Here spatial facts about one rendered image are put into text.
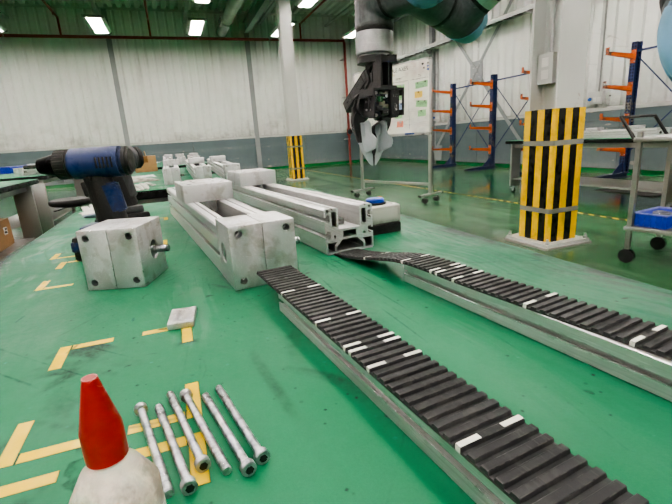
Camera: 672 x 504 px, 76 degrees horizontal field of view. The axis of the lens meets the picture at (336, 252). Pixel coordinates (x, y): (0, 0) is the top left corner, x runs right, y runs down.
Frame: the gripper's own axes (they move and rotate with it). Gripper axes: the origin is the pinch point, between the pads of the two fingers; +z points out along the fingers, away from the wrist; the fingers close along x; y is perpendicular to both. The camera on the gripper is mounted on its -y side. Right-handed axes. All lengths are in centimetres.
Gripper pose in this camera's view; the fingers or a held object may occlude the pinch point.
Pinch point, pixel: (371, 159)
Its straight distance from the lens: 94.7
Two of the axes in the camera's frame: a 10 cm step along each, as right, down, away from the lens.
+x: 8.9, -1.5, 4.2
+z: 0.4, 9.6, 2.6
